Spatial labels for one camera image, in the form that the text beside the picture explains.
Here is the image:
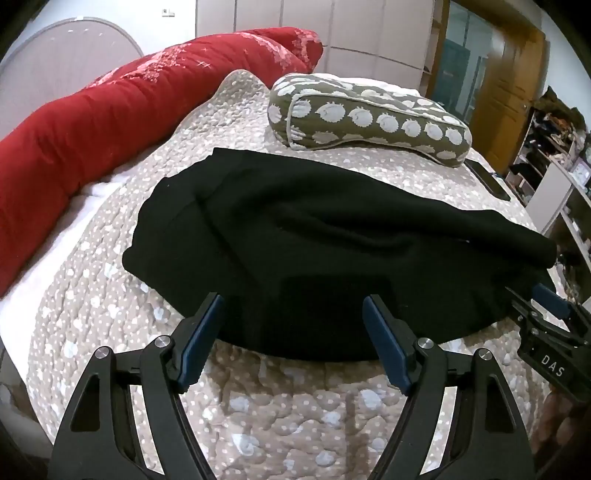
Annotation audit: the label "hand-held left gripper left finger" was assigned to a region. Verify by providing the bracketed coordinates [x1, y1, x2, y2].
[46, 292, 227, 480]

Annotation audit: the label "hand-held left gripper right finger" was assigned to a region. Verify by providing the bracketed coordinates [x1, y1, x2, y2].
[362, 295, 537, 480]

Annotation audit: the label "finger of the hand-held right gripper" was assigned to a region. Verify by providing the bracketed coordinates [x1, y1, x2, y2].
[532, 283, 591, 335]
[505, 286, 561, 330]

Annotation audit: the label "black pants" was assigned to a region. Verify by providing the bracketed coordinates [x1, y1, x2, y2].
[122, 147, 557, 363]

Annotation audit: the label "person's right hand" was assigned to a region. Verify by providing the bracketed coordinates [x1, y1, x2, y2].
[531, 391, 591, 459]

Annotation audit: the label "beige quilted blanket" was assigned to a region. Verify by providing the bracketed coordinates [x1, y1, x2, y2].
[25, 69, 573, 480]

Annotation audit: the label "black phone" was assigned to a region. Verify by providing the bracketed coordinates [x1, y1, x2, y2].
[464, 158, 512, 202]

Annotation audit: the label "cluttered white shelf unit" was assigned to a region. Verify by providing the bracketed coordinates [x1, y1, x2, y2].
[505, 85, 591, 296]

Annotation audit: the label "white bed sheet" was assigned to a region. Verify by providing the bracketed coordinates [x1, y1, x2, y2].
[0, 168, 132, 352]

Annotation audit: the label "wooden door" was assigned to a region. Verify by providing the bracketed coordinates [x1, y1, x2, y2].
[467, 18, 551, 174]

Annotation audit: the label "olive pillow with white print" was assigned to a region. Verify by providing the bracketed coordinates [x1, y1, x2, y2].
[267, 73, 474, 168]

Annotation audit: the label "red patterned duvet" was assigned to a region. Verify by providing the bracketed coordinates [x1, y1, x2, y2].
[0, 27, 324, 297]

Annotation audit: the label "white wardrobe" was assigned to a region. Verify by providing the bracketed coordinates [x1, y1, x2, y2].
[194, 0, 448, 90]

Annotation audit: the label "grey rounded headboard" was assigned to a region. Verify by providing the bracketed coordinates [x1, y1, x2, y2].
[0, 17, 145, 90]

